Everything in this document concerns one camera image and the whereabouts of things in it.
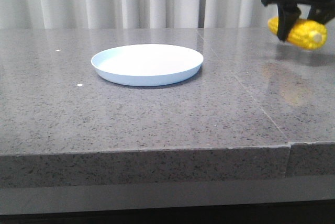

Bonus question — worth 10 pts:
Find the white pleated curtain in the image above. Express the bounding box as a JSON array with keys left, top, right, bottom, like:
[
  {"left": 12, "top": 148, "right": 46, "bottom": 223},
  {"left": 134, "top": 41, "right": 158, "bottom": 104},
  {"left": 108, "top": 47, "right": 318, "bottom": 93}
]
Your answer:
[{"left": 1, "top": 0, "right": 276, "bottom": 29}]

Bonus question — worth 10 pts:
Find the yellow corn cob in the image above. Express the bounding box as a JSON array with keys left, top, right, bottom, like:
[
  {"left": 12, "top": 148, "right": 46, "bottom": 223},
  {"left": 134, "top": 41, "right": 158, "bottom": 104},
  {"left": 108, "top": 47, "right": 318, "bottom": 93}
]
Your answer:
[{"left": 282, "top": 18, "right": 328, "bottom": 50}]

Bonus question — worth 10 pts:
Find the light blue round plate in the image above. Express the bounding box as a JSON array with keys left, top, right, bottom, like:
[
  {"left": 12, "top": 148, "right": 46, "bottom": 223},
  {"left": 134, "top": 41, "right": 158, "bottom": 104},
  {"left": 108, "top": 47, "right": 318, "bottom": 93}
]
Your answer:
[{"left": 91, "top": 44, "right": 204, "bottom": 87}]

